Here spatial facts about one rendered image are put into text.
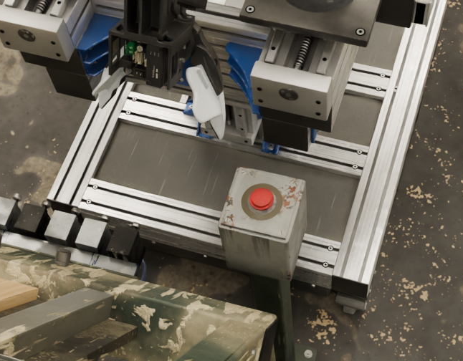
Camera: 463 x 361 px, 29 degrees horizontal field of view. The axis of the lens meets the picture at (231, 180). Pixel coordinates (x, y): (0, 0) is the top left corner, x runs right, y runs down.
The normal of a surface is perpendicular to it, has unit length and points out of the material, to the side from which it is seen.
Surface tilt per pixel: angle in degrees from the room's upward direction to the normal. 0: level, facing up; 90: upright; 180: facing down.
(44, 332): 90
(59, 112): 0
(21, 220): 0
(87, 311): 90
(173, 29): 28
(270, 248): 90
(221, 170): 0
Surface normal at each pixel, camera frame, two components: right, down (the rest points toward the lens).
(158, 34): -0.33, 0.51
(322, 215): -0.08, -0.48
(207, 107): 0.83, -0.23
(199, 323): -0.22, 0.02
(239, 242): -0.29, 0.85
